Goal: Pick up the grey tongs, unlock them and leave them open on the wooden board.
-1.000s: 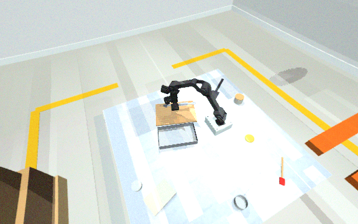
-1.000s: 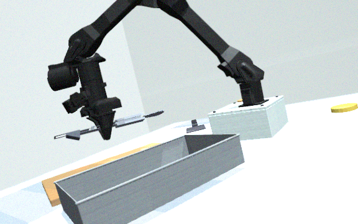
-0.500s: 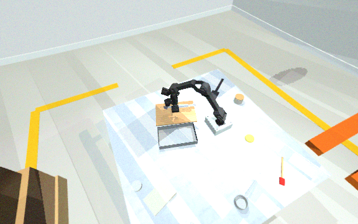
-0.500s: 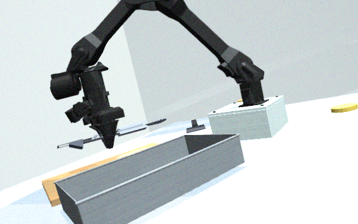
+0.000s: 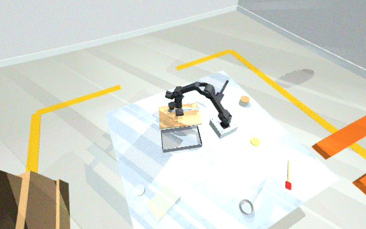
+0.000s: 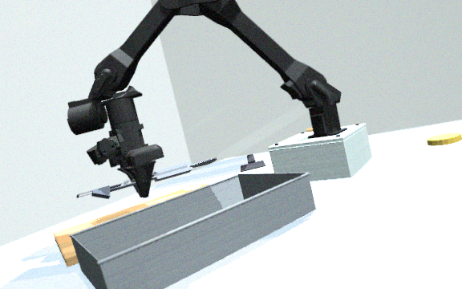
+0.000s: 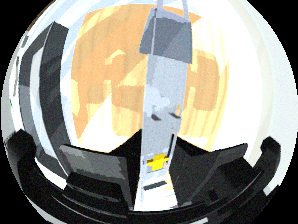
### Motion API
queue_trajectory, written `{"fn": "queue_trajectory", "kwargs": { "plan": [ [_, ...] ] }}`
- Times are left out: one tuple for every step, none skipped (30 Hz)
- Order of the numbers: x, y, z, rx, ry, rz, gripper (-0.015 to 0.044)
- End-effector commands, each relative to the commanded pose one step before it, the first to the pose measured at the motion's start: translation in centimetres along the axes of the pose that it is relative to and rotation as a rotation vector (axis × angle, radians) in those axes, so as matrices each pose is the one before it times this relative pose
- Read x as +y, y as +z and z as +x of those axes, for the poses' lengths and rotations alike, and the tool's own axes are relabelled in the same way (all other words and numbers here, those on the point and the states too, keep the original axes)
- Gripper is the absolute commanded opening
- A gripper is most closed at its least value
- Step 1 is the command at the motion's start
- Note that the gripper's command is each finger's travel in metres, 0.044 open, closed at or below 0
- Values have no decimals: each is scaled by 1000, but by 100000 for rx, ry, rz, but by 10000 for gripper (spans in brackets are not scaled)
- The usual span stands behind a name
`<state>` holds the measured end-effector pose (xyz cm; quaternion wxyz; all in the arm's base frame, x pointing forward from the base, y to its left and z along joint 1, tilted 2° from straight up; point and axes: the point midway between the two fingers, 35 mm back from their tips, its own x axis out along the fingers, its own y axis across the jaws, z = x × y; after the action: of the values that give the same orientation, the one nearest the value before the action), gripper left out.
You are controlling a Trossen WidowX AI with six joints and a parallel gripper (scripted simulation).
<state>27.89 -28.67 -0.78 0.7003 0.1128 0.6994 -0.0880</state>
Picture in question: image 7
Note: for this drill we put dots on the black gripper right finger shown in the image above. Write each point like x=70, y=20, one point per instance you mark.
x=191, y=167

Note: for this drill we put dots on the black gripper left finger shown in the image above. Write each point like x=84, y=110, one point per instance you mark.
x=120, y=166

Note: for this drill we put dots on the grey metal roasting tin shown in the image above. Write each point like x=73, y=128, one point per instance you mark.
x=39, y=95

